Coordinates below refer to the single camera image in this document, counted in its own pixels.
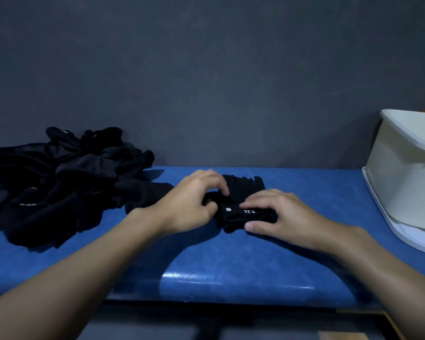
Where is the person's left hand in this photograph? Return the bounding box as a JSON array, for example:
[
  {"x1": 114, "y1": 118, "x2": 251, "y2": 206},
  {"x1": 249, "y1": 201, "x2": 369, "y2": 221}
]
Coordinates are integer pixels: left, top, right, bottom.
[{"x1": 152, "y1": 169, "x2": 230, "y2": 236}]

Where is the person's right hand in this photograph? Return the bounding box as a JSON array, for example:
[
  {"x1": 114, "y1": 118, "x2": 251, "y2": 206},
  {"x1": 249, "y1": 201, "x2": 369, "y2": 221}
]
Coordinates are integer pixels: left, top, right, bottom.
[{"x1": 239, "y1": 188, "x2": 336, "y2": 252}]

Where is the white storage box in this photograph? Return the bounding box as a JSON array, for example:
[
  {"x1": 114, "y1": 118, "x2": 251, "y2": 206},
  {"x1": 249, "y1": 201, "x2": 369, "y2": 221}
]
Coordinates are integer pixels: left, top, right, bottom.
[{"x1": 365, "y1": 109, "x2": 425, "y2": 234}]

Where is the pile of black gloves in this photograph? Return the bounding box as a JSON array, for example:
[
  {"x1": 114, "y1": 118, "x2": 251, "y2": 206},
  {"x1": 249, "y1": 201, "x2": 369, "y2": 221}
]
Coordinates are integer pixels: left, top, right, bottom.
[{"x1": 0, "y1": 126, "x2": 174, "y2": 249}]

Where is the person's right forearm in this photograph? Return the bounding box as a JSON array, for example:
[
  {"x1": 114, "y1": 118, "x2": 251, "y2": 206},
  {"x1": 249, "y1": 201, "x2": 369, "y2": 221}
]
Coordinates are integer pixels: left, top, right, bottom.
[{"x1": 318, "y1": 224, "x2": 425, "y2": 340}]

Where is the person's left forearm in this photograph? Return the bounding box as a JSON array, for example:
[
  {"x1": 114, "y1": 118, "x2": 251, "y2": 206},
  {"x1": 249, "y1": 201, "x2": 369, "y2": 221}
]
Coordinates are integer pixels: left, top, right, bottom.
[{"x1": 0, "y1": 207, "x2": 170, "y2": 340}]

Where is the blue padded bench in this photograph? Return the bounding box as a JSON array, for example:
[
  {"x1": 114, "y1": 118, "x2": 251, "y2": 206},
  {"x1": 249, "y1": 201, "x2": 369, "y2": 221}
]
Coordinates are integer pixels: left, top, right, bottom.
[{"x1": 0, "y1": 166, "x2": 425, "y2": 310}]

